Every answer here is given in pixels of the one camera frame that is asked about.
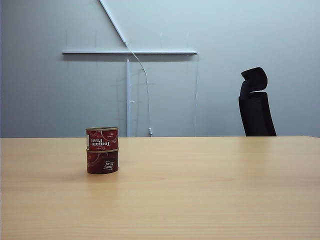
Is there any red tomato paste can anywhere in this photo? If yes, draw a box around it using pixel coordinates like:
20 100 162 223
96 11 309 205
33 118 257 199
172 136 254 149
85 126 120 152

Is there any red can with black label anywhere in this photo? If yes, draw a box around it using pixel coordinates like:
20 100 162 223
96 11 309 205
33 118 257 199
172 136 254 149
86 148 120 175

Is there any black office chair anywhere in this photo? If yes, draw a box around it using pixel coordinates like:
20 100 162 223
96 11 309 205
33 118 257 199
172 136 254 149
237 66 278 137

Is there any vertical white wall conduit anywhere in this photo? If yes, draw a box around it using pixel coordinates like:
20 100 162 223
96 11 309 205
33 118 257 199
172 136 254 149
125 59 131 138

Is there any thin white hanging cable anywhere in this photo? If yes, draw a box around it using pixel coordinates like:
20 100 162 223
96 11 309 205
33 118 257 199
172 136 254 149
126 42 153 136

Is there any horizontal white wall conduit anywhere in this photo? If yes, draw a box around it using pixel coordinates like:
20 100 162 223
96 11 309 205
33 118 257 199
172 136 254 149
61 50 199 56

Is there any diagonal white wall conduit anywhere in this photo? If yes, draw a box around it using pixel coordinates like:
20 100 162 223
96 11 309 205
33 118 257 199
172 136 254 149
98 0 129 45

